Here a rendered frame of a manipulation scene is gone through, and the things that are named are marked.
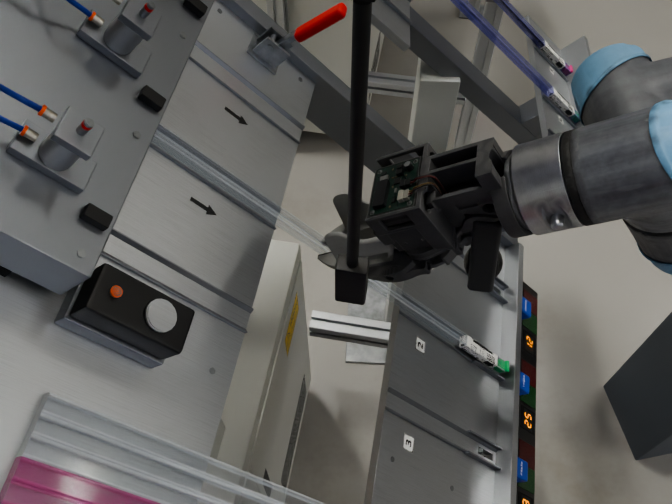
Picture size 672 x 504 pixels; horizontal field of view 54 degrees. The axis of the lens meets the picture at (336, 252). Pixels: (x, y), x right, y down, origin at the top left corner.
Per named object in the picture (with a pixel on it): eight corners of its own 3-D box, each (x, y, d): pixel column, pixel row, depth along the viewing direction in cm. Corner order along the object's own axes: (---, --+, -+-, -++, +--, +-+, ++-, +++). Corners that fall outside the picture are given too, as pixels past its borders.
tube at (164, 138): (499, 363, 82) (507, 361, 81) (498, 373, 81) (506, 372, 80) (152, 127, 56) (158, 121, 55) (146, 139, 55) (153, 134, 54)
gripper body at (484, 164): (370, 157, 59) (498, 117, 52) (416, 212, 64) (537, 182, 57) (357, 226, 55) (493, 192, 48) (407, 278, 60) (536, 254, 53)
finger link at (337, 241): (291, 230, 62) (373, 204, 58) (326, 262, 66) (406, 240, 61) (285, 257, 61) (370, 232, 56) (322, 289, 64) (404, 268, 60)
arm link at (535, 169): (589, 171, 55) (592, 251, 51) (535, 184, 58) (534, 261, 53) (558, 111, 50) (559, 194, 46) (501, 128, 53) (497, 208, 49)
